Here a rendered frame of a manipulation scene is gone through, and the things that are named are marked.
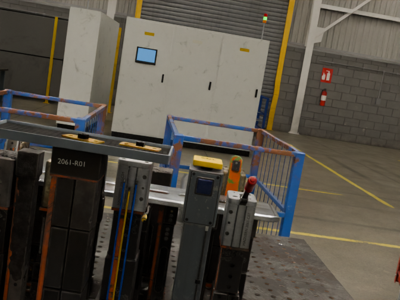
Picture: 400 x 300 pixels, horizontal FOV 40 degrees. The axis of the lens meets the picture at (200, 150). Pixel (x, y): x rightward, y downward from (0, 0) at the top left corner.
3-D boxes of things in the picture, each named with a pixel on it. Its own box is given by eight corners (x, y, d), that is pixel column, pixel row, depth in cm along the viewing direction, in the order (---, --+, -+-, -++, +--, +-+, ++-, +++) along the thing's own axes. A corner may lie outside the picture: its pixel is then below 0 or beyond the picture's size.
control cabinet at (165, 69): (109, 137, 925) (130, -13, 890) (112, 133, 978) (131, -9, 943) (249, 157, 951) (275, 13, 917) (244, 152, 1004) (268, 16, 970)
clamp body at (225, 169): (228, 276, 179) (247, 167, 174) (231, 294, 165) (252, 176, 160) (196, 271, 179) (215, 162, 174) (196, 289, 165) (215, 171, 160)
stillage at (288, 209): (149, 228, 455) (166, 113, 441) (244, 240, 464) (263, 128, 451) (150, 286, 337) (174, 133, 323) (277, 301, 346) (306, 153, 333)
